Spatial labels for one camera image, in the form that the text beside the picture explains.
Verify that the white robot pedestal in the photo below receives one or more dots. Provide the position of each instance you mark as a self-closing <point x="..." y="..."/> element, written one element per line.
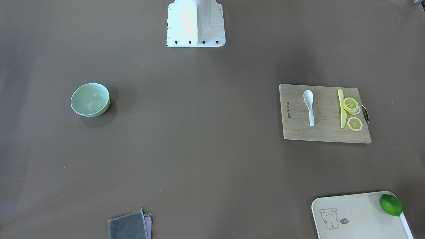
<point x="195" y="23"/>

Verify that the bamboo cutting board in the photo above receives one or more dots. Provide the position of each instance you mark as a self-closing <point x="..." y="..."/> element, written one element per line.
<point x="327" y="116"/>

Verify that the grey folded cloth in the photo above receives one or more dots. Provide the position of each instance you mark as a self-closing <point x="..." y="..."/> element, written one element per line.
<point x="136" y="225"/>

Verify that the cream rabbit tray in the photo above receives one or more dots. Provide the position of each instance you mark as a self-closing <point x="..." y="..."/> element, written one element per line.
<point x="357" y="216"/>

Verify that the stacked lemon slice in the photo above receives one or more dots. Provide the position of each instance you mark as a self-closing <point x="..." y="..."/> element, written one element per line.
<point x="351" y="106"/>

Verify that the green lime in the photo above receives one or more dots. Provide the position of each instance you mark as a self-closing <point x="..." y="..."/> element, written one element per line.
<point x="391" y="205"/>

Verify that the light green bowl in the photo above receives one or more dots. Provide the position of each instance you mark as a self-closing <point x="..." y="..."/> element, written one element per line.
<point x="90" y="100"/>

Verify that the lemon slice near handle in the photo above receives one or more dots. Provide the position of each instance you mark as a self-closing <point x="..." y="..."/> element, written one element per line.
<point x="355" y="124"/>

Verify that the yellow plastic knife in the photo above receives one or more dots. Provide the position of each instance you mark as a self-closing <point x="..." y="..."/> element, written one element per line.
<point x="342" y="110"/>

